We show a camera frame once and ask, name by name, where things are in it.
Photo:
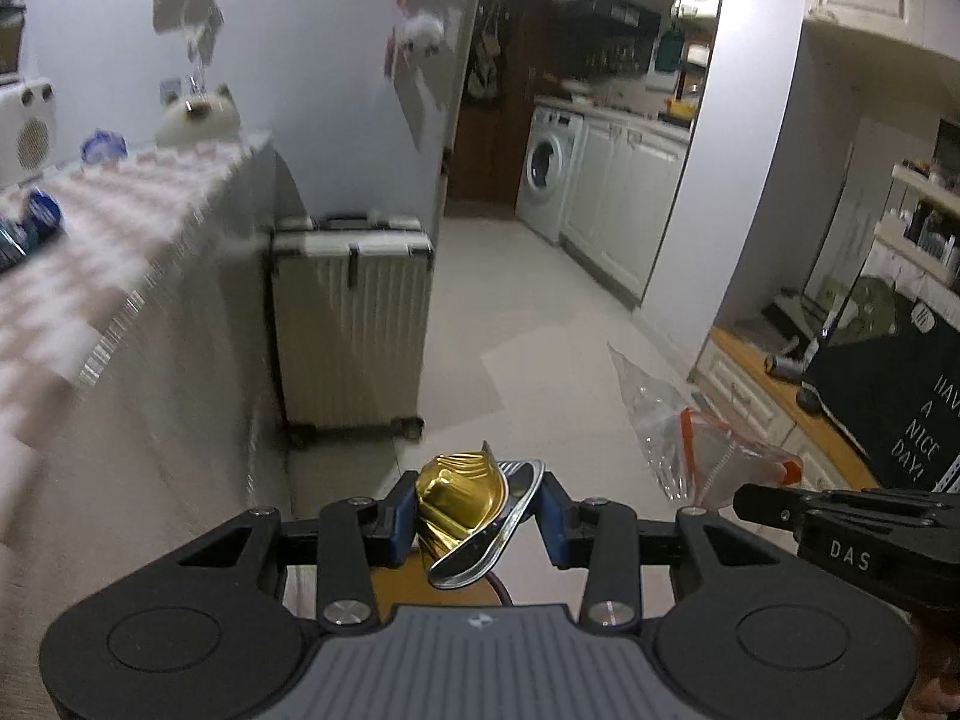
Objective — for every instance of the white round-grille appliance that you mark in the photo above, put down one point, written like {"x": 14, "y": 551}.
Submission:
{"x": 26, "y": 131}

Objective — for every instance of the brown wooden door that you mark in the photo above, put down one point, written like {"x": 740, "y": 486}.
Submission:
{"x": 499, "y": 127}

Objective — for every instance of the blue glass ornament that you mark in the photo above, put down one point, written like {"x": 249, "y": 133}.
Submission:
{"x": 103, "y": 147}

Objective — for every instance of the clear plastic zip bag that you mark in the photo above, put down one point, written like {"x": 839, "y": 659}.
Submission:
{"x": 675, "y": 427}

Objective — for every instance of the black letter board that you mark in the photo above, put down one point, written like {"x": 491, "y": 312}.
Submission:
{"x": 892, "y": 397}

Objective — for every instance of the cream ribbed suitcase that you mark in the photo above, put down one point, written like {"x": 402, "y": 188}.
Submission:
{"x": 349, "y": 330}
{"x": 345, "y": 221}

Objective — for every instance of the white wall shelf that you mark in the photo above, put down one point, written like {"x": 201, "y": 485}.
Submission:
{"x": 919, "y": 225}

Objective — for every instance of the white washing machine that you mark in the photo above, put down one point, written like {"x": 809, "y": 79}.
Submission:
{"x": 547, "y": 169}

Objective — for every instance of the silver can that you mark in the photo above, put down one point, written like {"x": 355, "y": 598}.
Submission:
{"x": 782, "y": 364}

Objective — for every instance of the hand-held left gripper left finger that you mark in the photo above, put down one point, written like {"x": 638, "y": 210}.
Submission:
{"x": 405, "y": 516}

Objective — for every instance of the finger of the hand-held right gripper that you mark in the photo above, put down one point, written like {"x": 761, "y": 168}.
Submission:
{"x": 772, "y": 506}

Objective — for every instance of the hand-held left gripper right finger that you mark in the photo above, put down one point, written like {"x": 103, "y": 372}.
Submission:
{"x": 553, "y": 519}

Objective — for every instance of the white plush toy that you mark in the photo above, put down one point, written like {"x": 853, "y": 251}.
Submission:
{"x": 196, "y": 116}

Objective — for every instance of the blue can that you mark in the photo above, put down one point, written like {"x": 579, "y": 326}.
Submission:
{"x": 30, "y": 221}

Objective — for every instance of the checkered tablecloth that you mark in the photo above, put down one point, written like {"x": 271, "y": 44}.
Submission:
{"x": 97, "y": 240}

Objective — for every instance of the white fluffy wall ornament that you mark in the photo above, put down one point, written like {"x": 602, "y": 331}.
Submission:
{"x": 420, "y": 36}

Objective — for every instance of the white kitchen base cabinets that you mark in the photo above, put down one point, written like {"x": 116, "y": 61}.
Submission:
{"x": 622, "y": 195}

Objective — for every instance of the gold foil cup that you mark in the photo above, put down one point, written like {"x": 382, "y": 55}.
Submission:
{"x": 457, "y": 499}

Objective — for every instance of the wooden bench with white drawers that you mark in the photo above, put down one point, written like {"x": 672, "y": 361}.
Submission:
{"x": 765, "y": 420}

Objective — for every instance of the hanging bags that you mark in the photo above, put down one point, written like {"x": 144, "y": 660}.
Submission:
{"x": 484, "y": 52}

